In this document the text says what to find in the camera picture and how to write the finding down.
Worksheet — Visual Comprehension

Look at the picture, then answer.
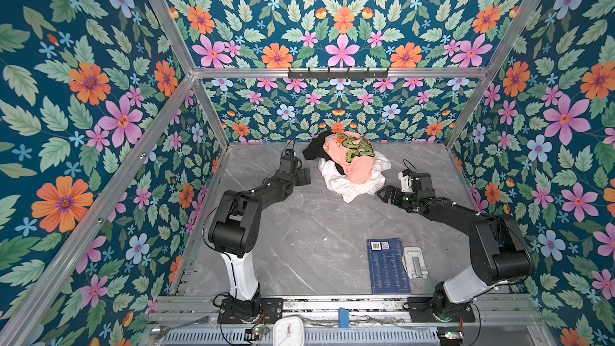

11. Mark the white cloth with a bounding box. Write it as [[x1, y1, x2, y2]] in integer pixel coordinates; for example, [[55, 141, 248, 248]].
[[317, 150, 392, 203]]

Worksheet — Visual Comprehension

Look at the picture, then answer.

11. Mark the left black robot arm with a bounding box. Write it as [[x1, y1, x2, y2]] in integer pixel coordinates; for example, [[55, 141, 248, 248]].
[[208, 149, 311, 322]]

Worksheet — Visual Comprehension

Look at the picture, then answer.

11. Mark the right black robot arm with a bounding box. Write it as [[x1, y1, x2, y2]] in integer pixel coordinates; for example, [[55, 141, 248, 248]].
[[376, 173, 536, 322]]

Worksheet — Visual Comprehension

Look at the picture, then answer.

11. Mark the black cloth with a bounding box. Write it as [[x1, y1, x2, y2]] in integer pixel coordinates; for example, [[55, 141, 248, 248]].
[[303, 131, 348, 176]]

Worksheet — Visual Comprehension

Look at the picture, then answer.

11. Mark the pink printed shirt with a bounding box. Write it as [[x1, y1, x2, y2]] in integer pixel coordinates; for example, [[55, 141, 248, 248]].
[[339, 132, 376, 184]]

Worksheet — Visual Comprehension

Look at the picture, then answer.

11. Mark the blue calibration board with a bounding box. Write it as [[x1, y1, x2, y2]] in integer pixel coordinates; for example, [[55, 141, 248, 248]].
[[367, 238, 411, 295]]

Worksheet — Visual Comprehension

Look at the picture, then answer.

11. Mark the white kitchen timer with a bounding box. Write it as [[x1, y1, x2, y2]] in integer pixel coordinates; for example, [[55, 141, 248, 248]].
[[272, 317, 306, 346]]

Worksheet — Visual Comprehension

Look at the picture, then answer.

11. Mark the metal spoon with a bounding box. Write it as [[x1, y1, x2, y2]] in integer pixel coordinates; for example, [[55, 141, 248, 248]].
[[148, 316, 210, 341]]

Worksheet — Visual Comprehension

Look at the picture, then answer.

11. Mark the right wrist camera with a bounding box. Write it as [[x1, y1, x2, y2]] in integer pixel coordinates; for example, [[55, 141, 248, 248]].
[[398, 169, 414, 193]]

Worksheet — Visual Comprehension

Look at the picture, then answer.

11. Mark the white plastic bracket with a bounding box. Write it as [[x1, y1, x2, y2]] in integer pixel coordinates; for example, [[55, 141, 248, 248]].
[[403, 247, 429, 280]]

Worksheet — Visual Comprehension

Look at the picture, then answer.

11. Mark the black hook rail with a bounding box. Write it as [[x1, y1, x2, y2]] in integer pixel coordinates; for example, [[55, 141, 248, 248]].
[[288, 67, 389, 80]]

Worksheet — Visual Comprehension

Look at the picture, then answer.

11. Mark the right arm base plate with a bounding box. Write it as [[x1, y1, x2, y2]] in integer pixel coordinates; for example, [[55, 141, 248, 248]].
[[404, 297, 477, 323]]

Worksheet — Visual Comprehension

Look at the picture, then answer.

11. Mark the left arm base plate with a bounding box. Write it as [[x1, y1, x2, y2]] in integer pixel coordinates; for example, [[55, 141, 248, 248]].
[[217, 298, 284, 325]]

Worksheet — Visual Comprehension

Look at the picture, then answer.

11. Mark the white vented cable duct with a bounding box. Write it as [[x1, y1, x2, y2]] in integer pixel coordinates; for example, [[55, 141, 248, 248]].
[[161, 328, 440, 345]]

